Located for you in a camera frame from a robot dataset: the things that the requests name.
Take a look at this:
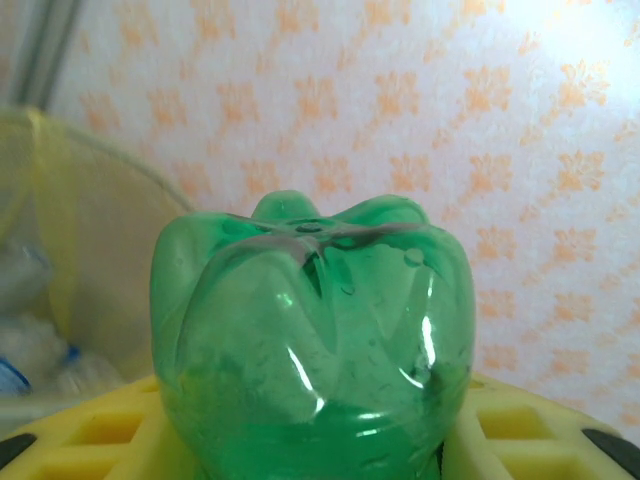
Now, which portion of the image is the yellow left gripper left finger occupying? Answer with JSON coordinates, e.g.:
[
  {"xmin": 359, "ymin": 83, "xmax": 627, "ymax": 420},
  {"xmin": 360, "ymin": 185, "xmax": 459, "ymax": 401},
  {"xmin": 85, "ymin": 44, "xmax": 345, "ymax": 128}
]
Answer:
[{"xmin": 0, "ymin": 373, "xmax": 196, "ymax": 480}]

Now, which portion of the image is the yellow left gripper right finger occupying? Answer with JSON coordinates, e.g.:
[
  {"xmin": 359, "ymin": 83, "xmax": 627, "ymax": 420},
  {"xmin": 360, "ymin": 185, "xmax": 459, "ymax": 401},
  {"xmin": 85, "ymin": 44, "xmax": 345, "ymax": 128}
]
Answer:
[{"xmin": 442, "ymin": 370, "xmax": 640, "ymax": 480}]

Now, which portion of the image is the clear bottle with blue cap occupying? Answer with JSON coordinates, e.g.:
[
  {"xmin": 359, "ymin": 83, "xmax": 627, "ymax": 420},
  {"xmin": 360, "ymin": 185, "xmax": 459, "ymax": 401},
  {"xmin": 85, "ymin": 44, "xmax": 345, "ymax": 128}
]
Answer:
[{"xmin": 52, "ymin": 344, "xmax": 129, "ymax": 399}]

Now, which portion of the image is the green plastic bottle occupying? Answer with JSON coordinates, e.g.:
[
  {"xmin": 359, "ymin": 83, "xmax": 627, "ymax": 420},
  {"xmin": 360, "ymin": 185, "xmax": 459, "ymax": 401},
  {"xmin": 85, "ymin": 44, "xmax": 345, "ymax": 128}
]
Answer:
[{"xmin": 149, "ymin": 190, "xmax": 476, "ymax": 480}]

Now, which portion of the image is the yellow plastic bin liner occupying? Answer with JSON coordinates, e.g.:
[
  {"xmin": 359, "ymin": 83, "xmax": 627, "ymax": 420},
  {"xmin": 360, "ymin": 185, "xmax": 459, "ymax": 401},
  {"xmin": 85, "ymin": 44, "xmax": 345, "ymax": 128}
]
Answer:
[{"xmin": 0, "ymin": 107, "xmax": 196, "ymax": 401}]

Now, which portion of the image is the yellow transparent plastic bucket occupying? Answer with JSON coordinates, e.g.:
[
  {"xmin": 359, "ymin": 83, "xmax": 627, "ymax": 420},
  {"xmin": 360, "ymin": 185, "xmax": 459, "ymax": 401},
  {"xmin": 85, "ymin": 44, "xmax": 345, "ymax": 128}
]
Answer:
[{"xmin": 0, "ymin": 107, "xmax": 196, "ymax": 401}]

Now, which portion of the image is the aluminium frame post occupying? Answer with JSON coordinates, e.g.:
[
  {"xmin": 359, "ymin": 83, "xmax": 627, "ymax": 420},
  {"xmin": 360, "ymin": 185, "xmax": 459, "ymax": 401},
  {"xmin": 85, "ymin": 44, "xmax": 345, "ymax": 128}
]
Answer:
[{"xmin": 7, "ymin": 0, "xmax": 84, "ymax": 111}]

